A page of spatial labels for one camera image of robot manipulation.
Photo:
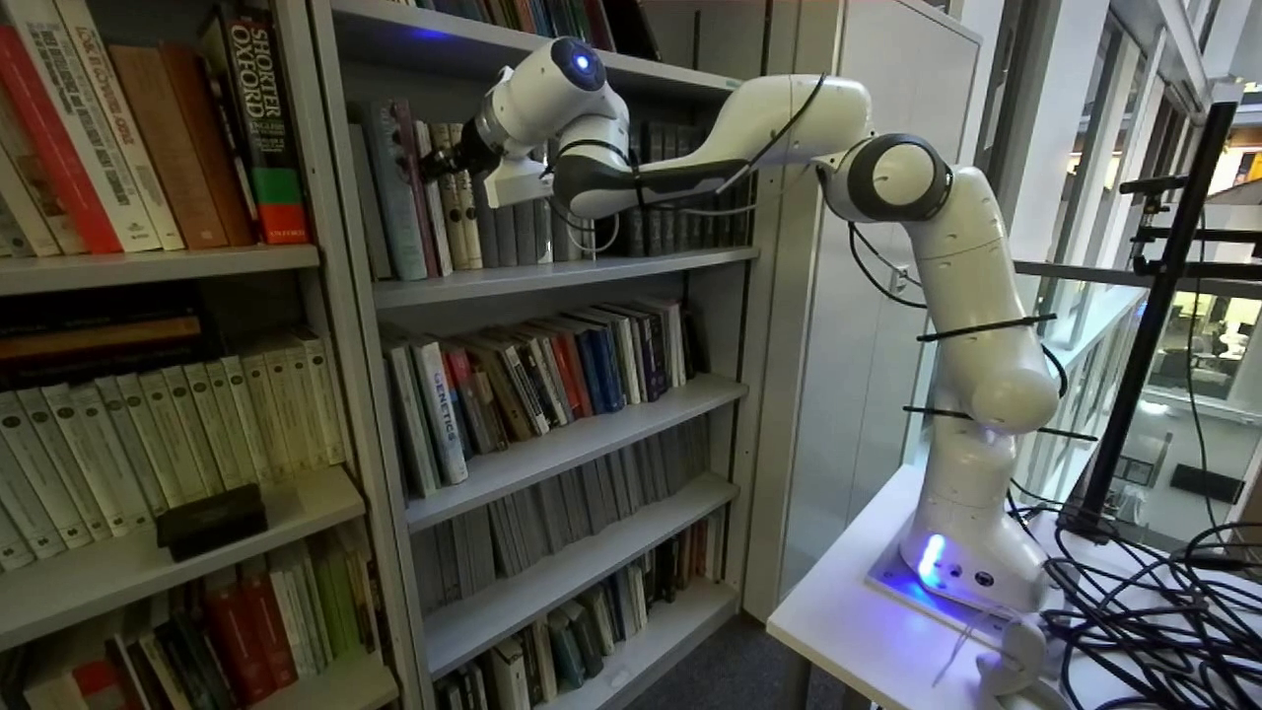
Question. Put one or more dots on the grey neighbouring bookshelf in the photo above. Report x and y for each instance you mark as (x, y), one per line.
(284, 616)

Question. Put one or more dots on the maroon Horizonte German book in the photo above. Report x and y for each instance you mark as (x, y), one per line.
(408, 154)

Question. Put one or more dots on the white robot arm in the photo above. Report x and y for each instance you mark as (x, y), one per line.
(555, 127)

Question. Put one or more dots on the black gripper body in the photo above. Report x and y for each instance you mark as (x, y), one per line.
(454, 152)

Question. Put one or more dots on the black lying book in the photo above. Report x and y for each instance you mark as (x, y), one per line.
(209, 521)

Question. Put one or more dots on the white volume row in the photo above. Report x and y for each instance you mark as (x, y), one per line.
(104, 459)

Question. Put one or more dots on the light blue tall book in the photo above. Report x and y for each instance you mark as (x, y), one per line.
(394, 195)

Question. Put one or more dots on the brown hardcover book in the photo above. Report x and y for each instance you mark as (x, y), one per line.
(181, 136)

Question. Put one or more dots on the red hardcover book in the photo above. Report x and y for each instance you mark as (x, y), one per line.
(51, 149)

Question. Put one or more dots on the dark book row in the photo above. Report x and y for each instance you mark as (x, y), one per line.
(670, 225)

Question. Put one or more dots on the colourful book row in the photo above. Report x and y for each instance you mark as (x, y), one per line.
(482, 394)

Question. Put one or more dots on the black green red book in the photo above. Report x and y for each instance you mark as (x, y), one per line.
(243, 52)

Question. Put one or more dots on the black tripod stand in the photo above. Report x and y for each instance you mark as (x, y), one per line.
(1158, 283)

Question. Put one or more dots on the grey metal bookshelf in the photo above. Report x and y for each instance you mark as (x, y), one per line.
(569, 571)

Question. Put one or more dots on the cream Machine Intelligence book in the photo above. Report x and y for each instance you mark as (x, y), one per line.
(463, 207)

